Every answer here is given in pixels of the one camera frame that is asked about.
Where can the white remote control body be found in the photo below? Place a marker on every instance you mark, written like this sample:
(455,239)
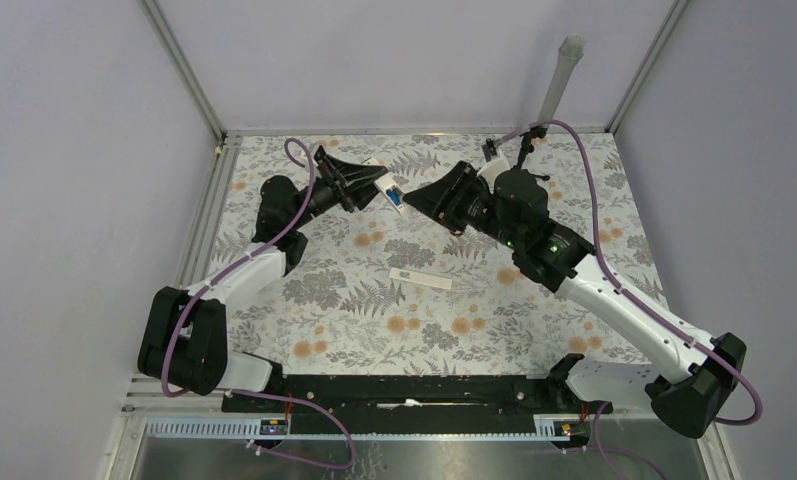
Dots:
(382,184)

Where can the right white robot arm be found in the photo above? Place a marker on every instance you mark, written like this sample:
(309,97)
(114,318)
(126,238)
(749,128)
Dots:
(690,373)

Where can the floral patterned table mat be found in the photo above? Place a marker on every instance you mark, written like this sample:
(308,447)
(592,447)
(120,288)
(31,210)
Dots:
(339,312)

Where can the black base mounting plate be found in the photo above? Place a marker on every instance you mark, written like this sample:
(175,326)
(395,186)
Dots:
(416,405)

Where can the blue battery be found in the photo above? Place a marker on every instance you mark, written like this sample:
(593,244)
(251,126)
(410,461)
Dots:
(395,196)

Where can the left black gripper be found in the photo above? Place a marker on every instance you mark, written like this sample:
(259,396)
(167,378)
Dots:
(353,185)

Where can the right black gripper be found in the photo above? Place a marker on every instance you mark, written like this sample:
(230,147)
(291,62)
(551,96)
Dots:
(445,195)

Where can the grey tube on tripod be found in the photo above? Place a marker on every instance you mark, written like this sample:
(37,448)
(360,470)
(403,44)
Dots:
(570,52)

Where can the white remote battery cover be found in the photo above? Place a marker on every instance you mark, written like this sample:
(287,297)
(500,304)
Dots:
(420,278)

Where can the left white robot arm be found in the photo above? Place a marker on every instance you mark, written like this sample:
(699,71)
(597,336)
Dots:
(186,344)

